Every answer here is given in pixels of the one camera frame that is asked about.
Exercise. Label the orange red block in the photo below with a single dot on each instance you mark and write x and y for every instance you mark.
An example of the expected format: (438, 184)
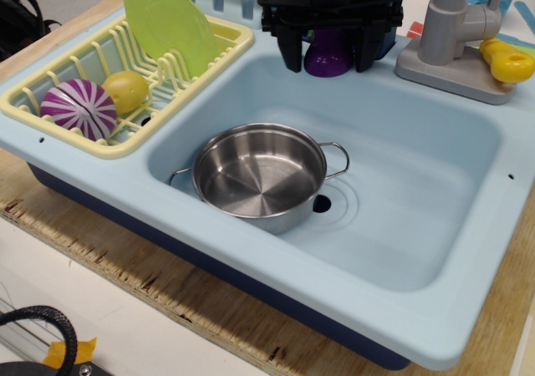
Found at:
(415, 30)

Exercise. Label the grey toy faucet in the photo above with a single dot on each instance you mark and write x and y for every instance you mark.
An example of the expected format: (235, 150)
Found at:
(441, 59)

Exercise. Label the black backpack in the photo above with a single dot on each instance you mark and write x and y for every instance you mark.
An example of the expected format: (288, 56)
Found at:
(20, 27)

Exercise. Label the yellow faucet handle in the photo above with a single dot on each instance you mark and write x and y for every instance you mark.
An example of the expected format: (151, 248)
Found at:
(507, 64)

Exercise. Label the light blue toy sink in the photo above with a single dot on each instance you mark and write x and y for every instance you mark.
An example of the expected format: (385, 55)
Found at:
(428, 190)

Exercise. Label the purple striped toy onion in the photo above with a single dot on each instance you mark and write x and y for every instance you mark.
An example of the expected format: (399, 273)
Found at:
(81, 104)

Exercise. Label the purple toy eggplant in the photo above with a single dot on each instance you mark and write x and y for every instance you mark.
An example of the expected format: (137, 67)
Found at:
(329, 54)

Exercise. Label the black base with screw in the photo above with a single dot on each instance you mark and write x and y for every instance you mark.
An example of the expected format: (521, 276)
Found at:
(39, 369)

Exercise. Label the yellow dish drying rack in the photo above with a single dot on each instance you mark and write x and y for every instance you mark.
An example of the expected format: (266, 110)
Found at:
(112, 49)

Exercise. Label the green plastic plate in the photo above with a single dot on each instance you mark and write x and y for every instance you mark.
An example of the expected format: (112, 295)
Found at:
(163, 25)

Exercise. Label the yellow toy potato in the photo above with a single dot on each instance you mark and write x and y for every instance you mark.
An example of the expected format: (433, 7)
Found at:
(127, 89)

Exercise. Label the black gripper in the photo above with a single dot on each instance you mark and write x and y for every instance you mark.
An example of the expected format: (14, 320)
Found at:
(290, 20)

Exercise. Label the stainless steel pot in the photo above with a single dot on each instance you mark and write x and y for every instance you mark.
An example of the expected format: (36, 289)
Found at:
(266, 174)

